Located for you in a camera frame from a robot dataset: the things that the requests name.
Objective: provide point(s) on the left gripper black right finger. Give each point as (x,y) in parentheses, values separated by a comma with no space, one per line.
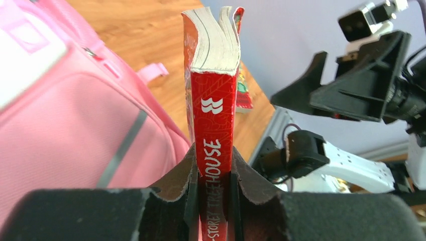
(258,210)

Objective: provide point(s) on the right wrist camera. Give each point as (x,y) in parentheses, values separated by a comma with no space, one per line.
(368,22)

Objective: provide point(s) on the pink student backpack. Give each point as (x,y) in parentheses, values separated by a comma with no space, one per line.
(73,113)

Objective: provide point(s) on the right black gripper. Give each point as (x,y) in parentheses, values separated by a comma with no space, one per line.
(372,90)

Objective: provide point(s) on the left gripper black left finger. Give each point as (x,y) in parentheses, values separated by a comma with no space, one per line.
(166,210)

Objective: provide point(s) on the red lettered comic book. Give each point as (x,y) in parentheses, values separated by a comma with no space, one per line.
(243,101)

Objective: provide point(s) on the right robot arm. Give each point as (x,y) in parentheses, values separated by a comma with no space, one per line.
(305,153)

